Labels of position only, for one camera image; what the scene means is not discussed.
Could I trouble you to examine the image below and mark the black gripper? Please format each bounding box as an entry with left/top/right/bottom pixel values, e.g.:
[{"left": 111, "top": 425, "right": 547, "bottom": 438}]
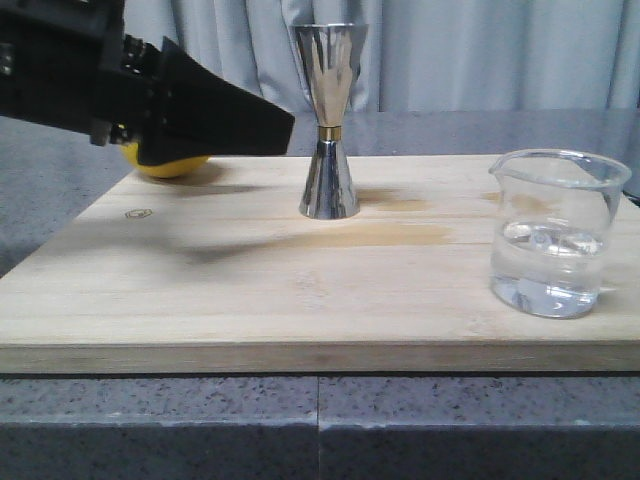
[{"left": 1, "top": 1, "right": 295, "bottom": 166}]

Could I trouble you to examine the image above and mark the steel double jigger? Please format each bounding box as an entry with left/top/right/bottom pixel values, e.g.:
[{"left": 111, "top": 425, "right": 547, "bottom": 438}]
[{"left": 293, "top": 23, "right": 368, "bottom": 220}]

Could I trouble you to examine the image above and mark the clear glass beaker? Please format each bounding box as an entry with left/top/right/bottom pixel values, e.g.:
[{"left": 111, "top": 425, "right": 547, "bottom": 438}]
[{"left": 489, "top": 149, "right": 631, "bottom": 318}]

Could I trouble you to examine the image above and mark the yellow lemon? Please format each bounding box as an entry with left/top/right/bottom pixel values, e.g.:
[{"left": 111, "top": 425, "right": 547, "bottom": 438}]
[{"left": 120, "top": 143, "right": 209, "bottom": 179}]

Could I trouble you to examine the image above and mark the light wooden cutting board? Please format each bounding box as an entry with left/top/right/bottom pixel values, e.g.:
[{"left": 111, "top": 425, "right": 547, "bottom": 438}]
[{"left": 1, "top": 155, "right": 639, "bottom": 374}]

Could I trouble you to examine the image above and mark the grey-blue curtain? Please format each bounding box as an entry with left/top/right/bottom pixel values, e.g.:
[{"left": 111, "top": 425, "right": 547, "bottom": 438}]
[{"left": 124, "top": 1, "right": 639, "bottom": 112}]

